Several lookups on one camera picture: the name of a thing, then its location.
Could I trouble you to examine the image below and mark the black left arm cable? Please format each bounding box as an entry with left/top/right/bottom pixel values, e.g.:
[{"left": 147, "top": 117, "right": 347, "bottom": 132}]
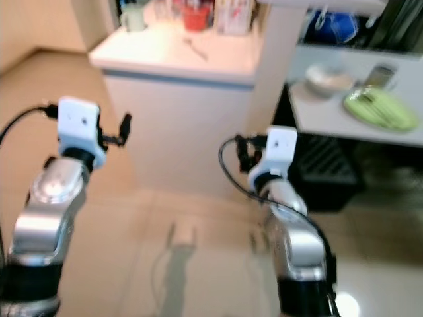
[{"left": 0, "top": 104, "right": 61, "bottom": 143}]

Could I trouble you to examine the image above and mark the blue bag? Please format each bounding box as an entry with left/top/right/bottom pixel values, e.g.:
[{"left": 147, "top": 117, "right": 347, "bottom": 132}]
[{"left": 307, "top": 9, "right": 358, "bottom": 44}]

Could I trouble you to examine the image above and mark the grey mug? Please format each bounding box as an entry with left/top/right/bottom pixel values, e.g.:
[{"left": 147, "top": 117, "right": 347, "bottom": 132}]
[{"left": 363, "top": 63, "right": 398, "bottom": 90}]

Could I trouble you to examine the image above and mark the pale green mug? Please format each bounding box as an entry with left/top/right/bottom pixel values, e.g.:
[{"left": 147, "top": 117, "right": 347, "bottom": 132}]
[{"left": 120, "top": 3, "right": 147, "bottom": 33}]

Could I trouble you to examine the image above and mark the black table leg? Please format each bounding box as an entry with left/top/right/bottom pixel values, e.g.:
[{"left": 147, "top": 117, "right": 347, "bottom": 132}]
[{"left": 271, "top": 85, "right": 298, "bottom": 133}]

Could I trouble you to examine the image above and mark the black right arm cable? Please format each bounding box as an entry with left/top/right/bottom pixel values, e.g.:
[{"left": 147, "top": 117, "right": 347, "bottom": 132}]
[{"left": 217, "top": 135, "right": 339, "bottom": 316}]

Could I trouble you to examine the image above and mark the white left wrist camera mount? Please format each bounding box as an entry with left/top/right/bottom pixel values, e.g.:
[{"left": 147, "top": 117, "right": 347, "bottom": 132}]
[{"left": 57, "top": 96, "right": 107, "bottom": 170}]

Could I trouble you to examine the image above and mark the silver fork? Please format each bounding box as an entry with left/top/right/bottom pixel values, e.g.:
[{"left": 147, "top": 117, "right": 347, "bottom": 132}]
[{"left": 183, "top": 37, "right": 210, "bottom": 62}]

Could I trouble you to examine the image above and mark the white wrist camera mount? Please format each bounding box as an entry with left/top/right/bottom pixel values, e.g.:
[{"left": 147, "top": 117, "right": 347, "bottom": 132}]
[
  {"left": 247, "top": 125, "right": 299, "bottom": 194},
  {"left": 57, "top": 96, "right": 107, "bottom": 170}
]

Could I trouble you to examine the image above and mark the white bowl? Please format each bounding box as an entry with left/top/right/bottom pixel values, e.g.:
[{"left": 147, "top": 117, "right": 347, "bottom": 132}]
[{"left": 305, "top": 62, "right": 357, "bottom": 98}]

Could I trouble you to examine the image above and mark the printed white box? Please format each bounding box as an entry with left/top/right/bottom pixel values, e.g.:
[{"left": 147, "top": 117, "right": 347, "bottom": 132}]
[{"left": 214, "top": 0, "right": 252, "bottom": 36}]

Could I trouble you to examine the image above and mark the white counter cabinet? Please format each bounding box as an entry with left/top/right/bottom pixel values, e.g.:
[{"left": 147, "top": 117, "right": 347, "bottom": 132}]
[{"left": 89, "top": 25, "right": 260, "bottom": 201}]

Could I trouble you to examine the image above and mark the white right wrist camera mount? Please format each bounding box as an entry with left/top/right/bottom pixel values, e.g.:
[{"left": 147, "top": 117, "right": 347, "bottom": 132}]
[{"left": 247, "top": 125, "right": 299, "bottom": 194}]

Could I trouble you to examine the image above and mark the green plate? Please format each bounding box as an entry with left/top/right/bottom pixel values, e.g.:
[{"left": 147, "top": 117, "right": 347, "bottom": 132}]
[{"left": 343, "top": 87, "right": 421, "bottom": 132}]

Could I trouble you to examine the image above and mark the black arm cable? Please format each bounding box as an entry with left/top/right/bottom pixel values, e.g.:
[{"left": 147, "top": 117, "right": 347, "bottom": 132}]
[
  {"left": 0, "top": 104, "right": 61, "bottom": 143},
  {"left": 217, "top": 135, "right": 339, "bottom": 316}
]

